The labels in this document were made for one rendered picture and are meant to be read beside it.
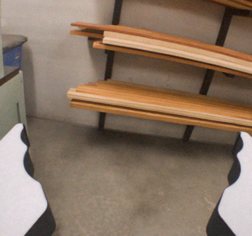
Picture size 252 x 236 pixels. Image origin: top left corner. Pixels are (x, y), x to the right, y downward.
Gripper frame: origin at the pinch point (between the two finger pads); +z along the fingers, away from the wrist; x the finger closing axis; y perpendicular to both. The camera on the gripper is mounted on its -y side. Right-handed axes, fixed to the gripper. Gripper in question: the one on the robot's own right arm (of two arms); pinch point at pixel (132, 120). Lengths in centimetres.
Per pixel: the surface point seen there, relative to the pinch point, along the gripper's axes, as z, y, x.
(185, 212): 78, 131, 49
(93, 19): 177, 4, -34
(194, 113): 130, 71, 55
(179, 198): 91, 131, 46
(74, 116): 177, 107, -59
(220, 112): 135, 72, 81
